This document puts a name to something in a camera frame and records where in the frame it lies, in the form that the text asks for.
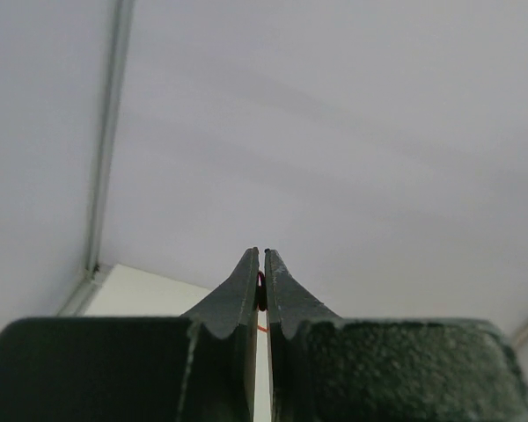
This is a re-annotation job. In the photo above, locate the orange wire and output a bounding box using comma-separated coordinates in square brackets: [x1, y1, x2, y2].
[255, 271, 268, 333]

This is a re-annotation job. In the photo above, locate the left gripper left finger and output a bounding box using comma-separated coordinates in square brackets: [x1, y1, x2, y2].
[0, 248, 259, 421]

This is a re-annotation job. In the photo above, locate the left aluminium frame post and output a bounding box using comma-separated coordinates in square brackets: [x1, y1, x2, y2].
[55, 1, 136, 317]

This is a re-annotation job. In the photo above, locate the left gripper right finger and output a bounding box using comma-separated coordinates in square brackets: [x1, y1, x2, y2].
[265, 250, 528, 421]

